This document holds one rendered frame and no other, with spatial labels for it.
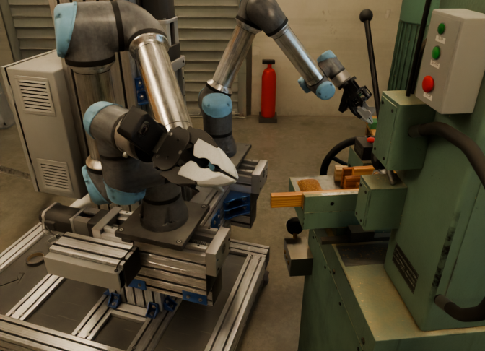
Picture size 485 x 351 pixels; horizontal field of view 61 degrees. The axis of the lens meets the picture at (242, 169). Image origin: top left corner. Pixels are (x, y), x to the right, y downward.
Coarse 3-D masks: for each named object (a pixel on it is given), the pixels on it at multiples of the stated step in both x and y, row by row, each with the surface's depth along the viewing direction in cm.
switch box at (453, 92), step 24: (432, 24) 73; (456, 24) 66; (480, 24) 65; (432, 48) 73; (456, 48) 67; (480, 48) 67; (432, 72) 74; (456, 72) 68; (480, 72) 69; (432, 96) 74; (456, 96) 71
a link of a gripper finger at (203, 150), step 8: (200, 144) 61; (208, 144) 61; (200, 152) 61; (208, 152) 60; (216, 152) 59; (208, 160) 60; (216, 160) 59; (224, 160) 58; (224, 168) 57; (232, 168) 58; (232, 176) 57
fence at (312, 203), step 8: (304, 200) 118; (312, 200) 117; (320, 200) 118; (328, 200) 118; (336, 200) 118; (344, 200) 119; (352, 200) 119; (304, 208) 119; (312, 208) 119; (320, 208) 119; (328, 208) 119; (336, 208) 120; (344, 208) 120; (352, 208) 120
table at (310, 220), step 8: (312, 176) 138; (320, 176) 138; (328, 176) 138; (296, 184) 133; (320, 184) 133; (328, 184) 133; (336, 184) 133; (296, 208) 129; (304, 216) 120; (312, 216) 120; (320, 216) 120; (328, 216) 121; (336, 216) 121; (344, 216) 121; (352, 216) 122; (304, 224) 121; (312, 224) 121; (320, 224) 122; (328, 224) 122; (336, 224) 122; (344, 224) 123; (352, 224) 123
